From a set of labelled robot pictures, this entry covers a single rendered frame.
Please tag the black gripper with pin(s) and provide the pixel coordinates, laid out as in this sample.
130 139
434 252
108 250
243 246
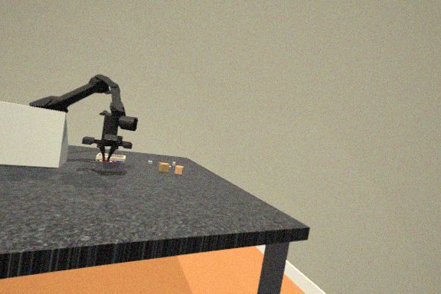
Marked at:
91 140

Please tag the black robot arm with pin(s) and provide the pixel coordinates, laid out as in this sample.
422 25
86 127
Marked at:
97 84

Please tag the orange cube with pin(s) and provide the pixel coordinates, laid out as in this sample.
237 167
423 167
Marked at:
179 169

